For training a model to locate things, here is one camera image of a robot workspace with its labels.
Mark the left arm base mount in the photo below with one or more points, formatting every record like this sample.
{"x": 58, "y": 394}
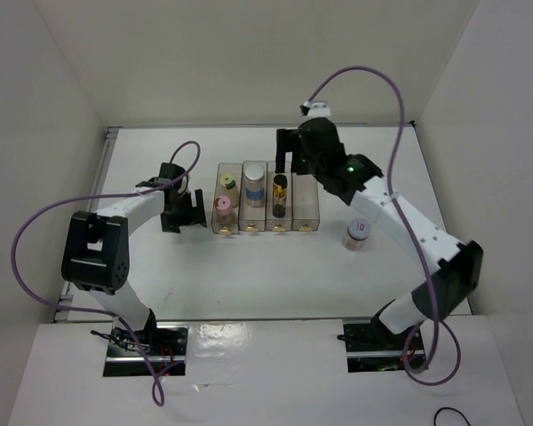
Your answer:
{"x": 167, "y": 356}

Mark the clear organizer bin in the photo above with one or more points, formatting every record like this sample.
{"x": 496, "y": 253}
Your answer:
{"x": 279, "y": 225}
{"x": 223, "y": 168}
{"x": 305, "y": 203}
{"x": 252, "y": 220}

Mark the red label spice jar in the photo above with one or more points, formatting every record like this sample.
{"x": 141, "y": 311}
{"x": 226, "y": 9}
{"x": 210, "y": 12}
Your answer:
{"x": 357, "y": 233}

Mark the white blue cylindrical shaker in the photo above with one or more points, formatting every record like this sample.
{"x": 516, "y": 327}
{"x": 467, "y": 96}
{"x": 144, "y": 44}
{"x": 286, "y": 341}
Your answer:
{"x": 254, "y": 177}

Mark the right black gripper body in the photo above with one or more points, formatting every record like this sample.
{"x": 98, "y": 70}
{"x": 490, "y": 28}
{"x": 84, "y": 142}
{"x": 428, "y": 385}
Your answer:
{"x": 316, "y": 169}

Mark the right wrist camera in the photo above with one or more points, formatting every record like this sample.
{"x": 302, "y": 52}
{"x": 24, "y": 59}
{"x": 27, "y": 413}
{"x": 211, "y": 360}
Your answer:
{"x": 315, "y": 109}

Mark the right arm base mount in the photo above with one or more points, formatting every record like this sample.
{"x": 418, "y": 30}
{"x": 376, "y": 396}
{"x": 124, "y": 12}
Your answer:
{"x": 368, "y": 351}

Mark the yellow cap spice bottle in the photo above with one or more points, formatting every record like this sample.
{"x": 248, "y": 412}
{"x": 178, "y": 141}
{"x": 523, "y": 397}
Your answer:
{"x": 229, "y": 187}

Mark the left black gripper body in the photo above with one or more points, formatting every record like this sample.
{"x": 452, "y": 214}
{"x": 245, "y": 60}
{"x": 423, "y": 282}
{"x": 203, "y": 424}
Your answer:
{"x": 183, "y": 205}

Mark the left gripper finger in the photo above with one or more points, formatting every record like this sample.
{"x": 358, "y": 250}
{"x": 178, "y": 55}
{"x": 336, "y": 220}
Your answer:
{"x": 171, "y": 222}
{"x": 198, "y": 211}

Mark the black gold pepper grinder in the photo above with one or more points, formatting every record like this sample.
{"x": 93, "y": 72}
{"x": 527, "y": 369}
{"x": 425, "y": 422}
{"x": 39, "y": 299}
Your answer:
{"x": 280, "y": 191}

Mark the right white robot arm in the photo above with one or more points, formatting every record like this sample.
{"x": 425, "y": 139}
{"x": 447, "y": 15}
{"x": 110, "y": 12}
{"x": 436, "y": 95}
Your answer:
{"x": 452, "y": 266}

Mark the pink cap spice bottle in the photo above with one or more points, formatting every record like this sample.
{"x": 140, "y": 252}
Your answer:
{"x": 225, "y": 212}

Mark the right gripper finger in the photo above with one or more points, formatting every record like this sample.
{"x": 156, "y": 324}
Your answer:
{"x": 287, "y": 142}
{"x": 300, "y": 164}

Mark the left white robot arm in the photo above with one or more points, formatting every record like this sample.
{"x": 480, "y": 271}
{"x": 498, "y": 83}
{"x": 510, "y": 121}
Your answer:
{"x": 97, "y": 255}

